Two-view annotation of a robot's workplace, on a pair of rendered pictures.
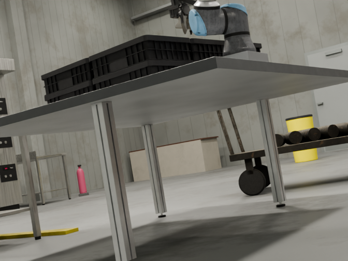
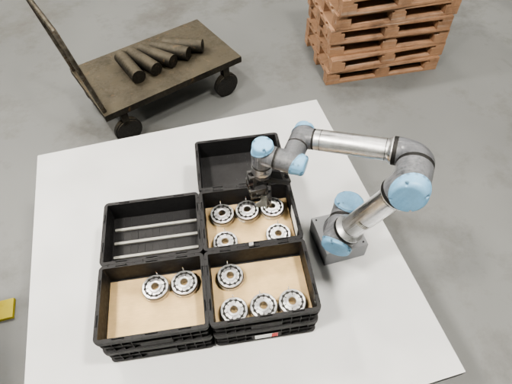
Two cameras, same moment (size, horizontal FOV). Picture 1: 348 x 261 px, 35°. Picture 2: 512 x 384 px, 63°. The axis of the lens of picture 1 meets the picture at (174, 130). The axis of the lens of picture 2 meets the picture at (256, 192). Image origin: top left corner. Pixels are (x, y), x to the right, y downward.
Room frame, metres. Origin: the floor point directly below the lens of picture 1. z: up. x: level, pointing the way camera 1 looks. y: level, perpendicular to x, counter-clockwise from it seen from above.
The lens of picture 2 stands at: (2.10, 0.62, 2.37)
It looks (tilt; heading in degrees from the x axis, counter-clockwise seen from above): 53 degrees down; 311
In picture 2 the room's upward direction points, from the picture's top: 2 degrees counter-clockwise
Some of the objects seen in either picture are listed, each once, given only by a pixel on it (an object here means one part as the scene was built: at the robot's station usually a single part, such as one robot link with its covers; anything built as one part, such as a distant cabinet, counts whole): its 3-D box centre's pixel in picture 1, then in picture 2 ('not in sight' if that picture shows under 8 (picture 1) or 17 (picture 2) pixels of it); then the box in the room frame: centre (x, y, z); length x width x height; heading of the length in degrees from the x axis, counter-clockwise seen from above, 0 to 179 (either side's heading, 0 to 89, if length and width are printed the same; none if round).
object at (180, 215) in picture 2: not in sight; (155, 235); (3.03, 0.19, 0.87); 0.40 x 0.30 x 0.11; 48
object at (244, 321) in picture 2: (139, 49); (260, 280); (2.54, 0.10, 0.92); 0.40 x 0.30 x 0.02; 48
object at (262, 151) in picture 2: not in sight; (263, 154); (2.71, -0.13, 1.30); 0.09 x 0.08 x 0.11; 18
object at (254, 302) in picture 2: not in sight; (264, 305); (2.48, 0.15, 0.86); 0.10 x 0.10 x 0.01
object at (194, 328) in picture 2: (86, 69); (152, 296); (2.81, 0.40, 0.92); 0.40 x 0.30 x 0.02; 48
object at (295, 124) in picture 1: (302, 138); not in sight; (8.96, -2.05, 0.37); 0.44 x 0.44 x 0.73
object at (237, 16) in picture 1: (233, 19); (347, 209); (2.45, -0.35, 0.96); 0.13 x 0.12 x 0.14; 108
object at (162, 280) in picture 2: not in sight; (155, 286); (2.86, 0.35, 0.86); 0.10 x 0.10 x 0.01
